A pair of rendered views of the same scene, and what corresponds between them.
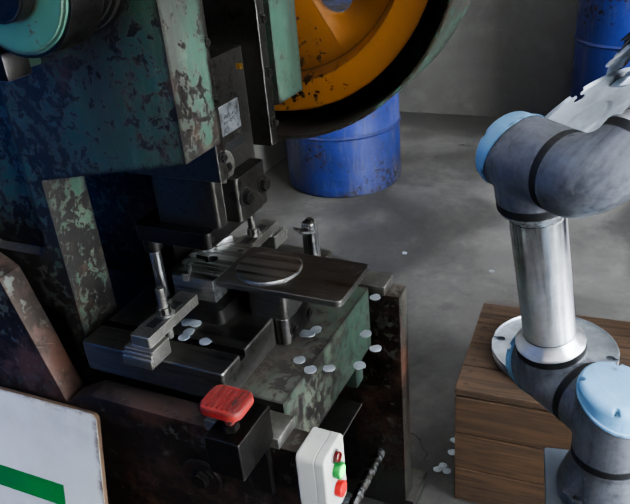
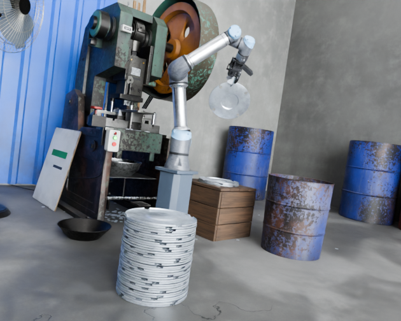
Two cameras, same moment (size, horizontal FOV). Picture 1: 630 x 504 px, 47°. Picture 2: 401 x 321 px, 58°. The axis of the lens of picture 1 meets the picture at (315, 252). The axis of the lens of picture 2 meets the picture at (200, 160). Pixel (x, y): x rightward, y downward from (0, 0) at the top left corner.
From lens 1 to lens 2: 1.89 m
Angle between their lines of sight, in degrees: 32
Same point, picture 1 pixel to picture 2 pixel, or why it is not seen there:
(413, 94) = not seen: hidden behind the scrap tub
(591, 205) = (172, 71)
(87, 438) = (76, 137)
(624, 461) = (175, 147)
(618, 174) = (176, 62)
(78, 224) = (99, 91)
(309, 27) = not seen: hidden behind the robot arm
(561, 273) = (179, 102)
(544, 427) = (198, 192)
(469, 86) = not seen: hidden behind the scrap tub
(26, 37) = (93, 32)
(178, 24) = (122, 39)
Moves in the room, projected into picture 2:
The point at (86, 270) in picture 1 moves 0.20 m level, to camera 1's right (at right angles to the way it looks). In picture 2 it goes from (97, 103) to (119, 105)
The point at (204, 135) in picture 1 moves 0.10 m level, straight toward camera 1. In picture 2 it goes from (121, 64) to (115, 60)
